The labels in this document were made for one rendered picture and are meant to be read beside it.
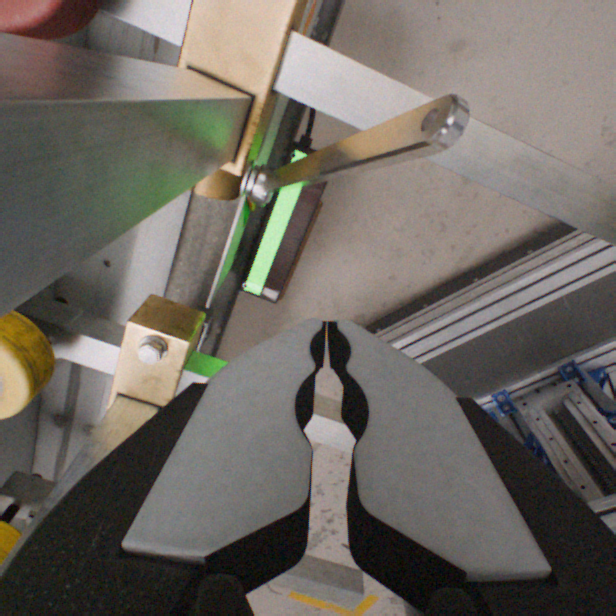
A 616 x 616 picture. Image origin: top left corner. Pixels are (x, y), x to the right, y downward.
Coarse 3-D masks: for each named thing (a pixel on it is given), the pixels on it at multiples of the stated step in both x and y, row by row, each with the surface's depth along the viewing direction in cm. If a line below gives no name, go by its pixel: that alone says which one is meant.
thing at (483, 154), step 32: (128, 0) 21; (160, 0) 21; (160, 32) 22; (288, 64) 22; (320, 64) 22; (352, 64) 22; (288, 96) 23; (320, 96) 23; (352, 96) 23; (384, 96) 23; (416, 96) 23; (480, 128) 23; (448, 160) 24; (480, 160) 24; (512, 160) 24; (544, 160) 24; (512, 192) 25; (544, 192) 25; (576, 192) 25; (608, 192) 25; (576, 224) 26; (608, 224) 26
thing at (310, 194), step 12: (312, 192) 41; (300, 204) 41; (312, 204) 41; (300, 216) 42; (288, 228) 43; (300, 228) 43; (288, 240) 43; (300, 240) 43; (288, 252) 44; (276, 264) 45; (288, 264) 45; (276, 276) 45; (264, 288) 46; (276, 288) 46
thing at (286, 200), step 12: (300, 156) 39; (288, 192) 41; (276, 204) 42; (288, 204) 42; (276, 216) 42; (288, 216) 42; (276, 228) 43; (264, 240) 43; (276, 240) 43; (264, 252) 44; (264, 264) 45; (252, 276) 45; (264, 276) 45; (252, 288) 46
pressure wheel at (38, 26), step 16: (0, 0) 18; (16, 0) 17; (32, 0) 17; (48, 0) 17; (64, 0) 18; (80, 0) 19; (96, 0) 20; (0, 16) 18; (16, 16) 18; (32, 16) 18; (48, 16) 18; (64, 16) 19; (80, 16) 19; (16, 32) 18; (32, 32) 19; (48, 32) 19; (64, 32) 20
